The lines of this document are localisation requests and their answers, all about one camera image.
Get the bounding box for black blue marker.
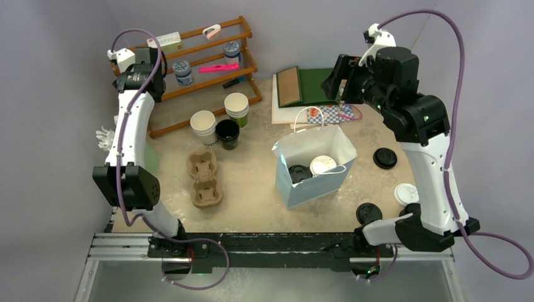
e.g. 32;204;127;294
222;75;246;89

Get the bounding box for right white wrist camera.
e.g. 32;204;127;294
358;23;397;67

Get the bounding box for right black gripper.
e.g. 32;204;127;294
322;55;394;116

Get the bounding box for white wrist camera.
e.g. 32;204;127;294
358;23;397;67
107;48;135;76

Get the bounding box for white cup lid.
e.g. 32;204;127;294
309;155;338;176
394;183;419;206

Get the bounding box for green straw holder cup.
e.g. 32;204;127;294
144;144;160;174

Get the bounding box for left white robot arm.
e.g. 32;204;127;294
92;47;188;257

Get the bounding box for right blue white jar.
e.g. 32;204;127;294
223;41;241;65

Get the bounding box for black paper cup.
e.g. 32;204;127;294
215;119;240;150

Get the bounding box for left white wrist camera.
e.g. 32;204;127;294
107;48;135;76

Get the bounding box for stacked black cup lids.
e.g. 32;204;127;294
399;203;421;217

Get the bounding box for pink white stapler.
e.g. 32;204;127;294
202;24;222;41

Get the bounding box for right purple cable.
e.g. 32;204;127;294
355;9;534;284

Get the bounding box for green paper bag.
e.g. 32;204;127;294
297;68;338;106

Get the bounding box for blue white jar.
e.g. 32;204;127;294
223;41;241;65
173;60;194;86

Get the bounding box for pink marker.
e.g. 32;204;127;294
198;63;240;73

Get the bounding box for white green box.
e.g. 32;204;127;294
146;31;183;57

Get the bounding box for left blue white jar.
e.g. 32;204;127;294
173;60;194;86

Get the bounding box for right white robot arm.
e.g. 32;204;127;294
321;47;480;256

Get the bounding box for white wrapped straws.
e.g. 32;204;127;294
95;115;118;152

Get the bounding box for white cup stack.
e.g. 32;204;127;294
224;92;249;128
190;110;218;147

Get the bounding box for light blue paper bag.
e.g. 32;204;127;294
272;122;358;209

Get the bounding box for wooden shelf rack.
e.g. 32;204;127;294
147;16;262;138

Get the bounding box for brown pulp cup carrier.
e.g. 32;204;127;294
186;150;223;208

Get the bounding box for checkered patterned paper bag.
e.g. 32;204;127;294
307;103;363;124

